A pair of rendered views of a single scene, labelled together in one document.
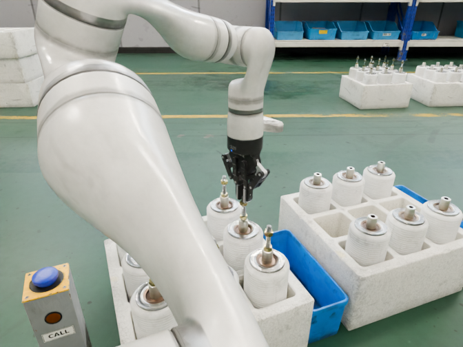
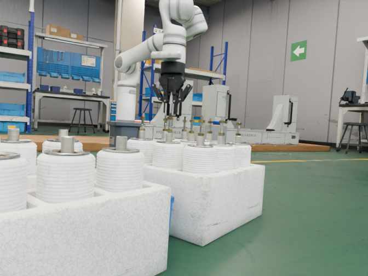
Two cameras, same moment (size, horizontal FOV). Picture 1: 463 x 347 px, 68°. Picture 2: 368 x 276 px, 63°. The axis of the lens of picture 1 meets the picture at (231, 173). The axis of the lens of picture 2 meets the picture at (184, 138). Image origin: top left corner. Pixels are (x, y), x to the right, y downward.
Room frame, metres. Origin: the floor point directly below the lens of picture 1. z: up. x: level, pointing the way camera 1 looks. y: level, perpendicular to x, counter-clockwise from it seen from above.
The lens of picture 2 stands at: (1.50, -0.45, 0.32)
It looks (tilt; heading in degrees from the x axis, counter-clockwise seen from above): 3 degrees down; 150
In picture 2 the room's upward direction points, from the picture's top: 3 degrees clockwise
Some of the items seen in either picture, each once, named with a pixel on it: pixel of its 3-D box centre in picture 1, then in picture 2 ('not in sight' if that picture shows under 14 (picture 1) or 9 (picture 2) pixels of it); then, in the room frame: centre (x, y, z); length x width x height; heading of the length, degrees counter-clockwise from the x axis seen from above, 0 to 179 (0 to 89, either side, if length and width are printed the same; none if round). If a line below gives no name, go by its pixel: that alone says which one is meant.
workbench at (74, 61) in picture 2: not in sight; (72, 85); (-5.07, 0.59, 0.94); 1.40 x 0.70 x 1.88; 91
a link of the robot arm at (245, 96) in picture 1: (250, 70); (172, 21); (0.66, -0.04, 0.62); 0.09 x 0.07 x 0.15; 50
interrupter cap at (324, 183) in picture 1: (316, 182); (121, 150); (0.90, -0.26, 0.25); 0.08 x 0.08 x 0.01
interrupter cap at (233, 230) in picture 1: (243, 229); (168, 142); (0.67, -0.03, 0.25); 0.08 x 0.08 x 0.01
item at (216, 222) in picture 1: (224, 233); (198, 177); (0.78, 0.02, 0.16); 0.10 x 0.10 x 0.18
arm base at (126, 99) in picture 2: not in sight; (126, 104); (0.06, 0.03, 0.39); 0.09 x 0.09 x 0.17; 1
